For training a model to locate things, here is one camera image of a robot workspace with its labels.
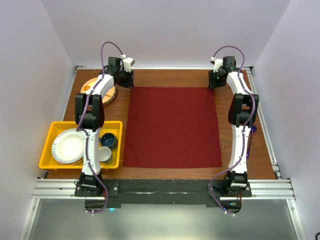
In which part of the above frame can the grey white mug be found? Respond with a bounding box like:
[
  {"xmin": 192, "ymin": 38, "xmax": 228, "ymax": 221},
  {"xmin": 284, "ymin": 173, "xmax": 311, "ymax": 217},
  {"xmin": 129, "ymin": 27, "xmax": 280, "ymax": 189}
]
[{"xmin": 98, "ymin": 146, "xmax": 113, "ymax": 163}]

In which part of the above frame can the orange round plate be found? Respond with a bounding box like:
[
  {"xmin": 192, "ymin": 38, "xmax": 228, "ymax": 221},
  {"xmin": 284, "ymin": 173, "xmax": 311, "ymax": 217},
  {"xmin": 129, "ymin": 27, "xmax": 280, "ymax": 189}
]
[{"xmin": 80, "ymin": 77, "xmax": 117, "ymax": 105}]

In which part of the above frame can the white paper plate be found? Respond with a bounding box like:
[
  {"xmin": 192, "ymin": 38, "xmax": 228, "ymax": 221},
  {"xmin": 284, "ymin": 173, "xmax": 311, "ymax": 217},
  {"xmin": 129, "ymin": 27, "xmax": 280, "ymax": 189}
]
[{"xmin": 51, "ymin": 128, "xmax": 84, "ymax": 165}]

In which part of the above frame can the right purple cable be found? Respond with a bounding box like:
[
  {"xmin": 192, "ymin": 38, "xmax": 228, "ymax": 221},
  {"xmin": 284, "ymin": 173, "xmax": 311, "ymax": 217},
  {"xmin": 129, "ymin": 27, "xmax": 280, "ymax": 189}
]
[{"xmin": 208, "ymin": 45, "xmax": 257, "ymax": 215}]

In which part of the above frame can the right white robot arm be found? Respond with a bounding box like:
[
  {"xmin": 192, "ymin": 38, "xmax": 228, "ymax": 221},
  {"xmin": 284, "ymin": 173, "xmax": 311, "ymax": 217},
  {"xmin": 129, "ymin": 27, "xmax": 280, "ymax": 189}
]
[{"xmin": 208, "ymin": 56, "xmax": 260, "ymax": 197}]

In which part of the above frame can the purple cable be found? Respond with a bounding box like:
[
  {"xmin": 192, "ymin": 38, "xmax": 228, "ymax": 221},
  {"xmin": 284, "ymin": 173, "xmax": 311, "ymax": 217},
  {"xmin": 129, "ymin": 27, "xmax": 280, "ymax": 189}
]
[
  {"xmin": 208, "ymin": 45, "xmax": 257, "ymax": 215},
  {"xmin": 75, "ymin": 41, "xmax": 126, "ymax": 215}
]

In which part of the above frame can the dark red cloth napkin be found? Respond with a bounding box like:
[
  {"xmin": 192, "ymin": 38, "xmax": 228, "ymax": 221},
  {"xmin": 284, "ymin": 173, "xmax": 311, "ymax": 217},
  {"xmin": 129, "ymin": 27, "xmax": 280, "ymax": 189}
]
[{"xmin": 123, "ymin": 87, "xmax": 223, "ymax": 169}]

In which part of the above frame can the orange plastic spoon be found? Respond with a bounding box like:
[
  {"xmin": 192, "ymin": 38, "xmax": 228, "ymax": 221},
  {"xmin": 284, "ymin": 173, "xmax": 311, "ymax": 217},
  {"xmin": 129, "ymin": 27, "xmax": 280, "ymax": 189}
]
[{"xmin": 84, "ymin": 85, "xmax": 92, "ymax": 92}]

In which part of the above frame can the purple iridescent utensil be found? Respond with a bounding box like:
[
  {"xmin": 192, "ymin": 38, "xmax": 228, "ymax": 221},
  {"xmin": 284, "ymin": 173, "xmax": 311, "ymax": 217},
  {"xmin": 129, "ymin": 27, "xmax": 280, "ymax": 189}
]
[{"xmin": 246, "ymin": 125, "xmax": 257, "ymax": 159}]

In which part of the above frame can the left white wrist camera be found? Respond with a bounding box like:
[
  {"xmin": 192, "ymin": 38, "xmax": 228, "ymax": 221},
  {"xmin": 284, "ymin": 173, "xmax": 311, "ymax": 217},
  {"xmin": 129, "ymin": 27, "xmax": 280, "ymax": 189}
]
[{"xmin": 120, "ymin": 54, "xmax": 135, "ymax": 73}]

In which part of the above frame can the dark blue mug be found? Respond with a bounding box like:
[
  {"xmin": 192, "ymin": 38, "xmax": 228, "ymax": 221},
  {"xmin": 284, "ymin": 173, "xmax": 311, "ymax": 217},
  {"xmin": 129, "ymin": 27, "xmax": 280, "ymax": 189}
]
[{"xmin": 99, "ymin": 132, "xmax": 118, "ymax": 150}]

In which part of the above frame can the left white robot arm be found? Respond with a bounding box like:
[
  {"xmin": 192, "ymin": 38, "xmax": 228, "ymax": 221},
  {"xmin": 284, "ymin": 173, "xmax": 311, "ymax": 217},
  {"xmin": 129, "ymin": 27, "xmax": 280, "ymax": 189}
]
[{"xmin": 75, "ymin": 54, "xmax": 135, "ymax": 196}]

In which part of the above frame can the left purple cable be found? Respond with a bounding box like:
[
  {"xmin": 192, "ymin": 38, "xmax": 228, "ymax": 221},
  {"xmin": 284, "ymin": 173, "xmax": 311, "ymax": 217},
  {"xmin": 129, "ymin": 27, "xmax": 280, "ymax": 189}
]
[{"xmin": 75, "ymin": 41, "xmax": 126, "ymax": 215}]

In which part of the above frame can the yellow plastic bin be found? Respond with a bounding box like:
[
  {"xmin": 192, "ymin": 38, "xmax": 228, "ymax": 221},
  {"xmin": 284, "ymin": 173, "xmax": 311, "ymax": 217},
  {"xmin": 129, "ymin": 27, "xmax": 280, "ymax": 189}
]
[{"xmin": 38, "ymin": 120, "xmax": 123, "ymax": 170}]

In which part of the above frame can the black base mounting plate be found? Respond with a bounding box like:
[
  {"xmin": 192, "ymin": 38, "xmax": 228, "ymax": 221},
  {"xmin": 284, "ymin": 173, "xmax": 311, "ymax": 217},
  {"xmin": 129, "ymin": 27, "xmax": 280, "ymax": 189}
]
[{"xmin": 74, "ymin": 179, "xmax": 252, "ymax": 210}]

